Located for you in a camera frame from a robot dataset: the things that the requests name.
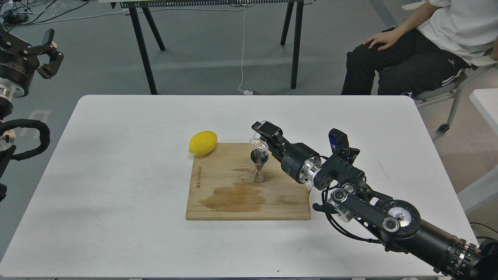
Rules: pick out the clear glass cup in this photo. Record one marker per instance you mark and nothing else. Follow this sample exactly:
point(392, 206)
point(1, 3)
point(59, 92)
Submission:
point(258, 143)

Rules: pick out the seated person white shirt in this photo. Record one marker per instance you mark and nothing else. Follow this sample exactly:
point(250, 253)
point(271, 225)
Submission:
point(431, 48)

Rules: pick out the wooden cutting board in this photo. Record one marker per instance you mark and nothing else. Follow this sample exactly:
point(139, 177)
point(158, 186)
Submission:
point(222, 188)

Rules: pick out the white side table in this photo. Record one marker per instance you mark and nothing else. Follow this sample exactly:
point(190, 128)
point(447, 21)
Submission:
point(486, 102)

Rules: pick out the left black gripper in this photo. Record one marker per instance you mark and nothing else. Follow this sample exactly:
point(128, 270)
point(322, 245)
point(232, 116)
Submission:
point(16, 72)

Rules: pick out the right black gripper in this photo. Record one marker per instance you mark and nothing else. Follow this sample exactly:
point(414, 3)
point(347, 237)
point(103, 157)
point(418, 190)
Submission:
point(297, 160)

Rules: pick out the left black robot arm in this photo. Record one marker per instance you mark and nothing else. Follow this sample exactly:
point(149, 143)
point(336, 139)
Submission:
point(7, 129)

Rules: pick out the steel jigger measuring cup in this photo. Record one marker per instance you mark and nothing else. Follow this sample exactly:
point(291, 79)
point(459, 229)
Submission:
point(258, 169)

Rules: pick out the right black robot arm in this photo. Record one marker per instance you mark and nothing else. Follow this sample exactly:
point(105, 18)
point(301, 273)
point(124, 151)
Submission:
point(358, 212)

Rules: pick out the yellow lemon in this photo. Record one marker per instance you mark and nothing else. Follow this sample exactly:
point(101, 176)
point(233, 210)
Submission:
point(202, 143)

